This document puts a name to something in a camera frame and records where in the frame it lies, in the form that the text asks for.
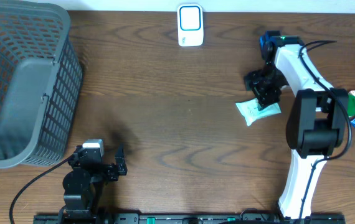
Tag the green lid jar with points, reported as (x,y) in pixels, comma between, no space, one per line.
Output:
(351,105)

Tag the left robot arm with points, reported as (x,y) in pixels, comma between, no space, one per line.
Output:
(83,186)

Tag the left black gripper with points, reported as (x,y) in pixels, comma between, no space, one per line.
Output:
(112,173)

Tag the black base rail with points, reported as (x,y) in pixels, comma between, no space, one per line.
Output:
(134,218)

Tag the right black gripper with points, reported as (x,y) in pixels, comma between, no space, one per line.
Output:
(265,98)

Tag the mint green wipes pack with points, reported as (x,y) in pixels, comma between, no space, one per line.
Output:
(250,111)

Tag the grey plastic mesh basket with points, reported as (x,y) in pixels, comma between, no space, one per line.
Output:
(40,82)

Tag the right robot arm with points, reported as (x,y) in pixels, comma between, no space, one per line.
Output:
(318,129)

